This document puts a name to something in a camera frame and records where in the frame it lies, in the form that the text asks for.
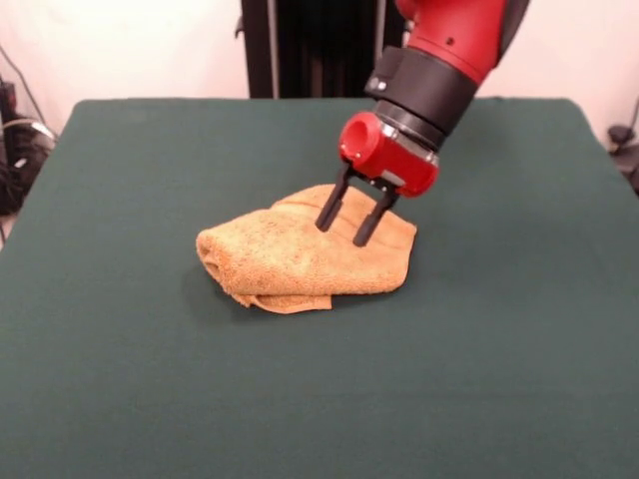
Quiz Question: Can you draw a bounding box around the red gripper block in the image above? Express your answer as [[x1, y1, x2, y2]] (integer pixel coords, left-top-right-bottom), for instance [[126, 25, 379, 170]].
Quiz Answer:
[[316, 112, 441, 248]]

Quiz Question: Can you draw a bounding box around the orange-tan terry towel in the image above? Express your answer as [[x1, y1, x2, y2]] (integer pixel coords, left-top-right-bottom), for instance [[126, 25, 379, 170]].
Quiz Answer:
[[195, 183, 418, 316]]

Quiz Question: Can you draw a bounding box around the dark green table cloth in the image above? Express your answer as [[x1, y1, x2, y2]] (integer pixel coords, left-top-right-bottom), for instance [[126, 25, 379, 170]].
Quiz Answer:
[[0, 97, 639, 479]]

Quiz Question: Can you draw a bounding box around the dark tripod base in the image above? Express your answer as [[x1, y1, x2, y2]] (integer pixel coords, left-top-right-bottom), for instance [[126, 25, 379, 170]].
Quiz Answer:
[[606, 124, 639, 197]]

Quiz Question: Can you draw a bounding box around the black robot pedestal stand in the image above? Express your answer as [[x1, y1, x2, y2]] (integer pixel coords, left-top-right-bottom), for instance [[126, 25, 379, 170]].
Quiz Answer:
[[232, 0, 415, 99]]

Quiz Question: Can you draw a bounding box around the black cable bundle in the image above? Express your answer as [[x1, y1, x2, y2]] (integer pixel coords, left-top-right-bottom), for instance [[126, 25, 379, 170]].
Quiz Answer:
[[0, 44, 57, 240]]

